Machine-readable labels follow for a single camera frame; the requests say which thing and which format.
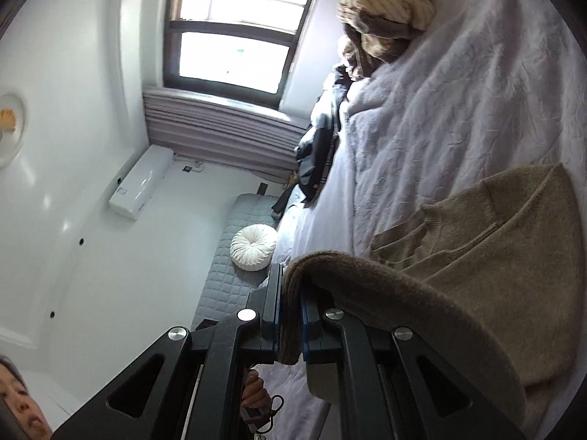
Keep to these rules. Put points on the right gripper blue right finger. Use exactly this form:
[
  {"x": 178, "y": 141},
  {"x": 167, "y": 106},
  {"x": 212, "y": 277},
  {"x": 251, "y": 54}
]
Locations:
[{"x": 393, "y": 385}]

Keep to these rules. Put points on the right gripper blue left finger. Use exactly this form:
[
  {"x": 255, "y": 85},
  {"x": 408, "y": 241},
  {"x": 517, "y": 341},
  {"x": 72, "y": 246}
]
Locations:
[{"x": 186, "y": 385}]

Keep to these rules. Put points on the olive brown knit sweater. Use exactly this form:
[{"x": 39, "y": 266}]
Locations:
[{"x": 492, "y": 278}]

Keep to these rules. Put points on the yellow striped clothes pile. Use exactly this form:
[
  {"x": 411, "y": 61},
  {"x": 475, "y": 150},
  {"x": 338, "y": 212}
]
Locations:
[{"x": 378, "y": 31}]

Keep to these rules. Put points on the operator left hand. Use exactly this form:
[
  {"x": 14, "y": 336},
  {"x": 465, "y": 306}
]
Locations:
[{"x": 254, "y": 395}]

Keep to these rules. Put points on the grey quilted headboard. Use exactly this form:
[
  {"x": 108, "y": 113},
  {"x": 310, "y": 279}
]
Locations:
[{"x": 227, "y": 287}]

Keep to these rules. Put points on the round white pleated cushion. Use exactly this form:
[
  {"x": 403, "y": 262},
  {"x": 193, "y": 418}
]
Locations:
[{"x": 252, "y": 247}]

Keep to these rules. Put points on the operator face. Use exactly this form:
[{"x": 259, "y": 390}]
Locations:
[{"x": 25, "y": 408}]

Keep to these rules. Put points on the white air conditioner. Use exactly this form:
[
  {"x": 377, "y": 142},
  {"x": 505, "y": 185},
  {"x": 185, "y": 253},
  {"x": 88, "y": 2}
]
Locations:
[{"x": 139, "y": 184}]

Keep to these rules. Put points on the black garment on bed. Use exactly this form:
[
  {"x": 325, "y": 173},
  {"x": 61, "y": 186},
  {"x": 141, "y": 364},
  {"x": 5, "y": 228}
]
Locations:
[{"x": 315, "y": 150}]

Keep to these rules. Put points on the grey striped curtain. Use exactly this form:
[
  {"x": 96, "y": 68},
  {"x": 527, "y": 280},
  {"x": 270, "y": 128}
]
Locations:
[{"x": 224, "y": 131}]

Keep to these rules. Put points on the lavender fleece blanket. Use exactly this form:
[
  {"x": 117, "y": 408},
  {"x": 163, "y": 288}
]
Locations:
[{"x": 493, "y": 85}]

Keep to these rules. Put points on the round ceiling lamp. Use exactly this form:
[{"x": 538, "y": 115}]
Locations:
[{"x": 13, "y": 127}]

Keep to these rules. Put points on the dark framed window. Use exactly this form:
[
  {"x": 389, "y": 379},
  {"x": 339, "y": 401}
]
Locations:
[{"x": 238, "y": 49}]

